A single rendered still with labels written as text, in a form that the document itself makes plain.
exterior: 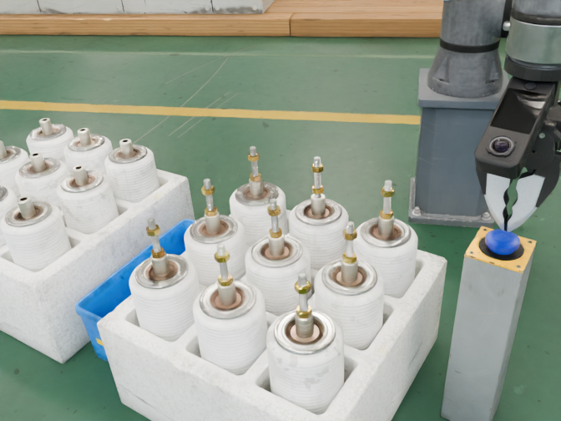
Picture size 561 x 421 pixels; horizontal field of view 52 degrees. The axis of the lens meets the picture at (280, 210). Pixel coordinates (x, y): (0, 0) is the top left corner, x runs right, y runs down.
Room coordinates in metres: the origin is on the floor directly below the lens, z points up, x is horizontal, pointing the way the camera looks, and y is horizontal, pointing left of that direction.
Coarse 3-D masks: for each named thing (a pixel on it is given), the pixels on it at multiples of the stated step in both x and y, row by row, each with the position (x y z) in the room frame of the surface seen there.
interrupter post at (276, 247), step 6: (282, 234) 0.67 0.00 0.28; (270, 240) 0.66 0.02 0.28; (276, 240) 0.66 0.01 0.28; (282, 240) 0.66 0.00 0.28; (270, 246) 0.66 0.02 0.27; (276, 246) 0.66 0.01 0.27; (282, 246) 0.66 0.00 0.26; (270, 252) 0.66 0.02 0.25; (276, 252) 0.66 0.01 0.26; (282, 252) 0.66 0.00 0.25
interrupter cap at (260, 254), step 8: (264, 240) 0.70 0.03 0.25; (288, 240) 0.69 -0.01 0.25; (296, 240) 0.69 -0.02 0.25; (256, 248) 0.68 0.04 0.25; (264, 248) 0.68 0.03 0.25; (288, 248) 0.67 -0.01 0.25; (296, 248) 0.67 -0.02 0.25; (256, 256) 0.66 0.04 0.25; (264, 256) 0.66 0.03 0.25; (272, 256) 0.66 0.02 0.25; (280, 256) 0.66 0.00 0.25; (288, 256) 0.65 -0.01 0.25; (296, 256) 0.65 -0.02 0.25; (264, 264) 0.64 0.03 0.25; (272, 264) 0.64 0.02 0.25; (280, 264) 0.63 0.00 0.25; (288, 264) 0.63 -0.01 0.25
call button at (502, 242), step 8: (488, 232) 0.58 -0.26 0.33; (496, 232) 0.57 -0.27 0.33; (504, 232) 0.57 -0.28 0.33; (512, 232) 0.57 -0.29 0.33; (488, 240) 0.56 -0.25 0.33; (496, 240) 0.56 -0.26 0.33; (504, 240) 0.56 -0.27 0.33; (512, 240) 0.56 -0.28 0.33; (496, 248) 0.55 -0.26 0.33; (504, 248) 0.54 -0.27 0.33; (512, 248) 0.54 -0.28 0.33
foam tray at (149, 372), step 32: (288, 224) 0.86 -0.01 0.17; (416, 288) 0.65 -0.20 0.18; (128, 320) 0.64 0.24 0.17; (384, 320) 0.62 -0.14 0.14; (416, 320) 0.61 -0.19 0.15; (128, 352) 0.59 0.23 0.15; (160, 352) 0.56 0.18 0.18; (192, 352) 0.57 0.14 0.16; (352, 352) 0.53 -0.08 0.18; (384, 352) 0.53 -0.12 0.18; (416, 352) 0.62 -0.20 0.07; (128, 384) 0.60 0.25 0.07; (160, 384) 0.56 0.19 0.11; (192, 384) 0.52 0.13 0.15; (224, 384) 0.49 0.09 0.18; (256, 384) 0.50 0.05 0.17; (352, 384) 0.48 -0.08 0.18; (384, 384) 0.52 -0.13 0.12; (160, 416) 0.57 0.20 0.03; (192, 416) 0.53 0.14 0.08; (224, 416) 0.49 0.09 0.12; (256, 416) 0.46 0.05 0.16; (288, 416) 0.44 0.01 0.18; (320, 416) 0.44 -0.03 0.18; (352, 416) 0.44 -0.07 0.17; (384, 416) 0.53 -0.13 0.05
